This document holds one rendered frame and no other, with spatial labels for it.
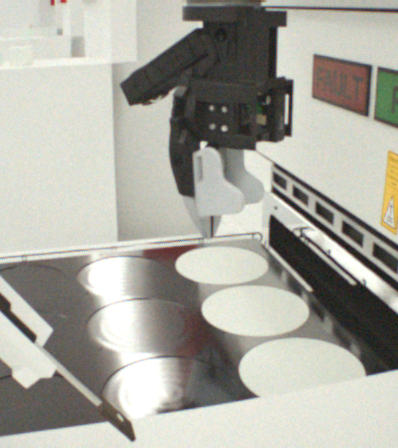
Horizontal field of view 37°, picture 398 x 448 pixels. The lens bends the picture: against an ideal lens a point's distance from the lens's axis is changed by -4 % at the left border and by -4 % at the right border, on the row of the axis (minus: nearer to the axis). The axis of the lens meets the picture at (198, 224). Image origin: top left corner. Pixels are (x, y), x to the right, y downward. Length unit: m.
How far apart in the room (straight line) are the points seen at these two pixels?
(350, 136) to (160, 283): 0.24
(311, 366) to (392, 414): 0.16
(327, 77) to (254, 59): 0.16
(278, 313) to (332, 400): 0.23
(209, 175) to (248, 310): 0.13
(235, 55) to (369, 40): 0.13
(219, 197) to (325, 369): 0.17
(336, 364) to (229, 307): 0.13
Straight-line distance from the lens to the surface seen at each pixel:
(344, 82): 0.60
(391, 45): 0.54
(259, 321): 0.56
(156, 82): 0.56
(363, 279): 0.58
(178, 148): 0.51
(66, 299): 0.60
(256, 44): 0.49
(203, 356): 0.50
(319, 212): 0.68
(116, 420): 0.29
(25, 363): 0.25
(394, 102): 0.53
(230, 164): 0.56
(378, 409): 0.35
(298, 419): 0.34
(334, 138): 0.63
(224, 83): 0.50
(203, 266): 0.66
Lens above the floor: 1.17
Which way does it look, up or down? 20 degrees down
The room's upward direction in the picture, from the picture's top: straight up
